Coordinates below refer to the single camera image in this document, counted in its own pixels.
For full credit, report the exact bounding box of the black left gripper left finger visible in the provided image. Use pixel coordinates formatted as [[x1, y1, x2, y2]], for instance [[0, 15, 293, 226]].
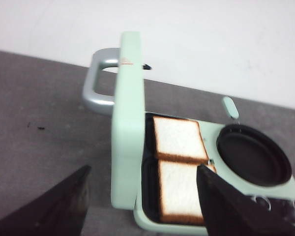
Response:
[[0, 165, 91, 236]]

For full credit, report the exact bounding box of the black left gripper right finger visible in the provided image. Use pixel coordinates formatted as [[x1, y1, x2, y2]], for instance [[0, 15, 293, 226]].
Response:
[[197, 164, 295, 236]]

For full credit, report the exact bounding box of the white bread slice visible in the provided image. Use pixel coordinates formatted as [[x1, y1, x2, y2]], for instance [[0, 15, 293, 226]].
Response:
[[152, 116, 208, 164], [158, 160, 205, 226]]

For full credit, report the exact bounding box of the mint green breakfast maker lid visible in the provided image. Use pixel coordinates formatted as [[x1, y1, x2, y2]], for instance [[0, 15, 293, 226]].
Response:
[[81, 31, 153, 209]]

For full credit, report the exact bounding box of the left silver control knob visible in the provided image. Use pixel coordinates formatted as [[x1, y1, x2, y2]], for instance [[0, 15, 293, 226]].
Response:
[[251, 195, 271, 211]]

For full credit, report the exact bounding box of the black frying pan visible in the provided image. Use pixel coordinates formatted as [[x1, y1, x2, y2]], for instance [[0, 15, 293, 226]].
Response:
[[216, 96, 292, 187]]

